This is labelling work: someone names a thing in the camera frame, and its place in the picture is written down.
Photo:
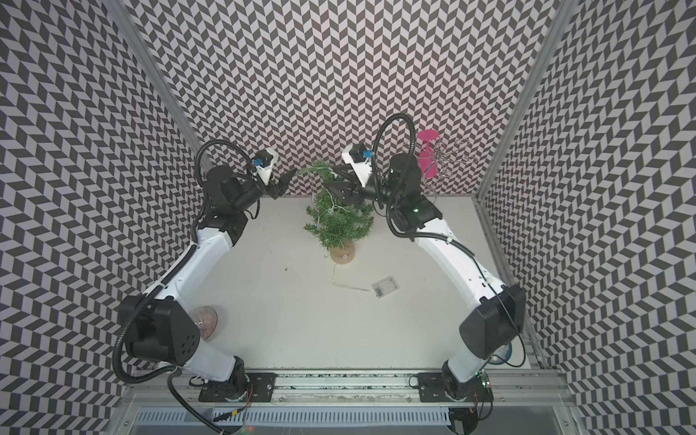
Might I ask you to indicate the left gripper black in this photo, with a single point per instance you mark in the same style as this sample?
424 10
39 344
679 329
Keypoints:
275 190

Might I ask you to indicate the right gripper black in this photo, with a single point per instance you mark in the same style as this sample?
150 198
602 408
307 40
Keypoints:
349 192

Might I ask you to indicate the small green christmas tree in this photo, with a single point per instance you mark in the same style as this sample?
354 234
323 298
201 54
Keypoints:
335 227

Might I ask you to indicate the clear battery box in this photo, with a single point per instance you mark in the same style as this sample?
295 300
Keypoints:
385 287

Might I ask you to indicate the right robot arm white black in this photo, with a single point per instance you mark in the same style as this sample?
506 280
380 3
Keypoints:
494 312

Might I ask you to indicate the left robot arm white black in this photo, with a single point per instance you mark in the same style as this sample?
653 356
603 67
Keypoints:
157 335

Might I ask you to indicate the pink plastic wine glass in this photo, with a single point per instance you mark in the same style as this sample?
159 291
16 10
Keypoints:
427 158

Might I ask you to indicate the pink ribbed glass plate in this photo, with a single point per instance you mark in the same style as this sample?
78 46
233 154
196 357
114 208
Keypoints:
206 319

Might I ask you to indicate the blue white patterned plate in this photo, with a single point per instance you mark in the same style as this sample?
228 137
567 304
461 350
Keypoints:
502 355

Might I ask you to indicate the white ribbed vent strip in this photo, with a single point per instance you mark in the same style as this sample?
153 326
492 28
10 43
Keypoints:
332 417

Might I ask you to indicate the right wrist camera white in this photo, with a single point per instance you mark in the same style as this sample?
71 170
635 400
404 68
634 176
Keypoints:
358 159

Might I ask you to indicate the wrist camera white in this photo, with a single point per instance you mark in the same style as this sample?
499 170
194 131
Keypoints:
264 163
358 159

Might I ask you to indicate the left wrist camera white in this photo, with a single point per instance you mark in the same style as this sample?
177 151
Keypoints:
264 163

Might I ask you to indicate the chrome wire glass rack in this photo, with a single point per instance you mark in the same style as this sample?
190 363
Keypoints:
449 155

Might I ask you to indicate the left corner metal post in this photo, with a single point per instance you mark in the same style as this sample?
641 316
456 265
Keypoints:
129 32

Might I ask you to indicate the corner metal post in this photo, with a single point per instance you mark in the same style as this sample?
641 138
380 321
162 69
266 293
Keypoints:
546 54
129 32

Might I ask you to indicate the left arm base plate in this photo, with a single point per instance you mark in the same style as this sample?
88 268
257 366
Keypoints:
251 387

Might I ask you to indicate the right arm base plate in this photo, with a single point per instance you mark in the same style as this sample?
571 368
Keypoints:
444 387

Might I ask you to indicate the right corner metal post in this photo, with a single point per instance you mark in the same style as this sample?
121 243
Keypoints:
546 54

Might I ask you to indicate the aluminium front rail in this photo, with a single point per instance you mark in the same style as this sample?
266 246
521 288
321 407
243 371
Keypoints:
412 387

